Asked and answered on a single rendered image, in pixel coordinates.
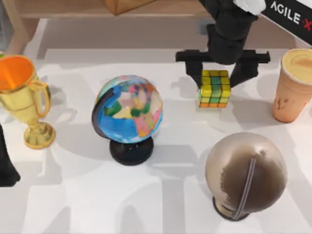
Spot multicoloured puzzle cube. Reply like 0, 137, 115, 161
197, 69, 232, 109

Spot peach paper cup with lid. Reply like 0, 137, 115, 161
271, 48, 312, 123

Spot colourful globe on black stand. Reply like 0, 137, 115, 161
91, 74, 163, 166

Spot brown wooden block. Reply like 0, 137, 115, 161
104, 0, 156, 16

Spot brown globe on dark base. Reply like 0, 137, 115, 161
204, 132, 288, 221

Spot pale wooden shelf unit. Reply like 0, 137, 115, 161
6, 0, 213, 59

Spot gold trophy cup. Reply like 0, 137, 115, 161
0, 55, 56, 150

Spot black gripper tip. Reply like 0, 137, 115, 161
0, 124, 21, 188

